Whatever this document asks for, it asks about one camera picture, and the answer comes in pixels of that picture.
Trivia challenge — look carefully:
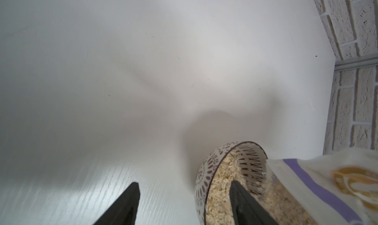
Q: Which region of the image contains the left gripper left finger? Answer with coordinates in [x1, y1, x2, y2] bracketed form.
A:
[94, 182, 140, 225]

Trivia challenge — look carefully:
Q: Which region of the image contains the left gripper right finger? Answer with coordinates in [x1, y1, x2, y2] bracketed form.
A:
[229, 181, 278, 225]

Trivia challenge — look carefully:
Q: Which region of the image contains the patterned ceramic breakfast bowl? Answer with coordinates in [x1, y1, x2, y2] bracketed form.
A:
[195, 141, 267, 225]

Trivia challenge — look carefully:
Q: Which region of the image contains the clear oats bag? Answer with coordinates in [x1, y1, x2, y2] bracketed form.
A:
[266, 148, 378, 225]

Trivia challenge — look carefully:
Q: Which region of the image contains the right aluminium corner post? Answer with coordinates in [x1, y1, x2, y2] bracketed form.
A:
[334, 54, 378, 72]

